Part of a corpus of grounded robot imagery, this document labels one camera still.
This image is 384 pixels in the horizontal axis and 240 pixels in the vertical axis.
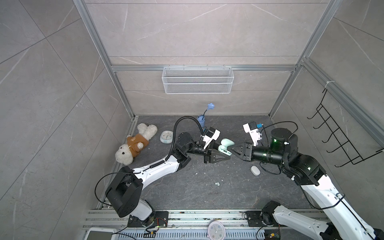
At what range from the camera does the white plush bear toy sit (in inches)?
35.8

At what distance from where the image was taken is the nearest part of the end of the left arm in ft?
1.91

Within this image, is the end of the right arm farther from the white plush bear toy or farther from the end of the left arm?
the white plush bear toy
